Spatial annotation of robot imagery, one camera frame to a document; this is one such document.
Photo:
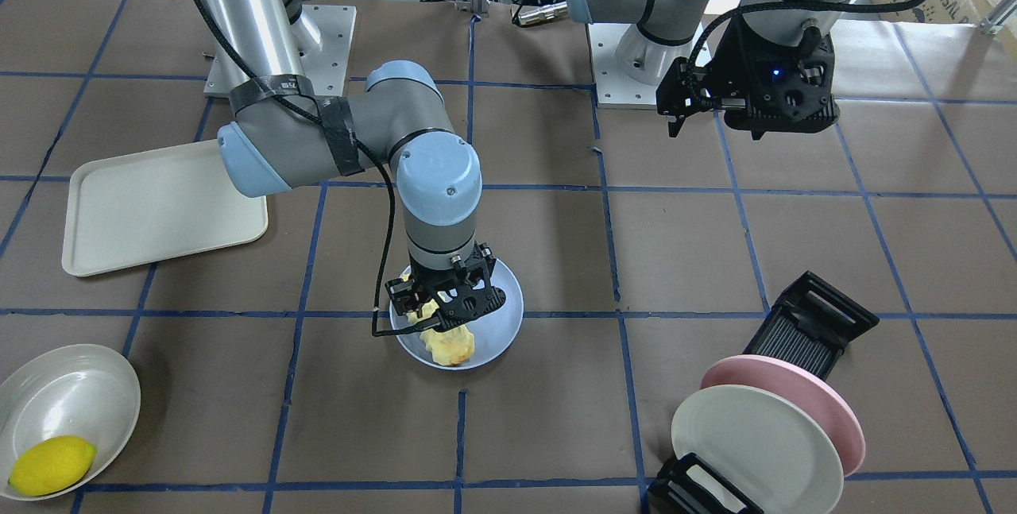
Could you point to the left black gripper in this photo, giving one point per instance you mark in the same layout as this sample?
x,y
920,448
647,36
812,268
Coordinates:
x,y
729,61

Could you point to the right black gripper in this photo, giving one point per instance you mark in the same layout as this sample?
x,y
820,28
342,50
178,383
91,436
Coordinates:
x,y
400,290

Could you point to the blue plate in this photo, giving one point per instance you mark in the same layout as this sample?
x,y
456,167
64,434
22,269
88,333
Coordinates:
x,y
493,333

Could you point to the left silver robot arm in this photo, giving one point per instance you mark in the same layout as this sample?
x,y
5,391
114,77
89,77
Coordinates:
x,y
674,22

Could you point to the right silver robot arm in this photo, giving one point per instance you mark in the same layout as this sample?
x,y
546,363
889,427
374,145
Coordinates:
x,y
285,135

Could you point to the pink plate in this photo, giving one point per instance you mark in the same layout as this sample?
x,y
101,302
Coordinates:
x,y
813,395

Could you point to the cream plate in rack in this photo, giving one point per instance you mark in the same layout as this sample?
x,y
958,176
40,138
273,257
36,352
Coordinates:
x,y
768,448

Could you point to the cream round plate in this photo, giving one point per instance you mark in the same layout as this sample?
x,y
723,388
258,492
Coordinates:
x,y
85,390

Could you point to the brown paper table mat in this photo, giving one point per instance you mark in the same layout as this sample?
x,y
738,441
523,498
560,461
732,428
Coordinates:
x,y
642,261

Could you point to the black dish rack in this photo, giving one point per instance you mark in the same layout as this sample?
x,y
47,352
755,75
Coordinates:
x,y
810,325

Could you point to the cream rectangular tray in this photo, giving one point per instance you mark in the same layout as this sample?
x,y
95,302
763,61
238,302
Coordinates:
x,y
145,207

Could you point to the yellow lemon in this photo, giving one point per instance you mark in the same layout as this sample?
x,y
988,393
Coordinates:
x,y
52,466

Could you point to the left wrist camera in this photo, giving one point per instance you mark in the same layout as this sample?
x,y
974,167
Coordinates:
x,y
682,93

